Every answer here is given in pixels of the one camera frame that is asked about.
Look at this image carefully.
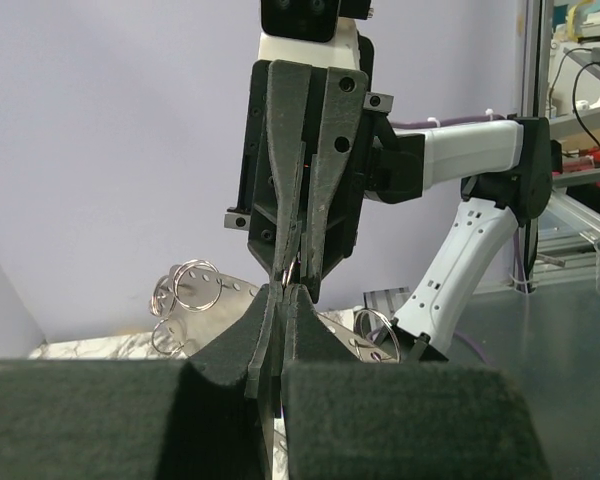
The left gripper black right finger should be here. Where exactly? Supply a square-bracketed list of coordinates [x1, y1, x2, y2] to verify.
[281, 285, 551, 479]

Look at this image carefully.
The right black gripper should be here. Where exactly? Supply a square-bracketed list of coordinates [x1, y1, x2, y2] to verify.
[224, 59, 386, 302]

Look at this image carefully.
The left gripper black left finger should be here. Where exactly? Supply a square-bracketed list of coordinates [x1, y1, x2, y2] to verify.
[0, 288, 273, 479]

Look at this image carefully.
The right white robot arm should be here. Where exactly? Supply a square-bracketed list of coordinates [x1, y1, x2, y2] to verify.
[236, 29, 552, 361]

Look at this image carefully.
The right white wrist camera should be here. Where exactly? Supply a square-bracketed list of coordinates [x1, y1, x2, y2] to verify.
[258, 0, 374, 73]

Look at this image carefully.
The small split ring right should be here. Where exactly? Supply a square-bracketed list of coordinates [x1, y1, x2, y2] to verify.
[353, 307, 400, 364]

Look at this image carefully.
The small split ring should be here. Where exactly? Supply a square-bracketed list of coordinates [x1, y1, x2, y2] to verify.
[353, 307, 400, 364]
[172, 258, 222, 312]

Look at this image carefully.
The small split ring left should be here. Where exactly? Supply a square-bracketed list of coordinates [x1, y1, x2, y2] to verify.
[172, 258, 222, 312]

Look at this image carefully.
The aluminium frame outside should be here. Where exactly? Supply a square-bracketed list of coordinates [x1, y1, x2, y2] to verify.
[509, 0, 600, 296]

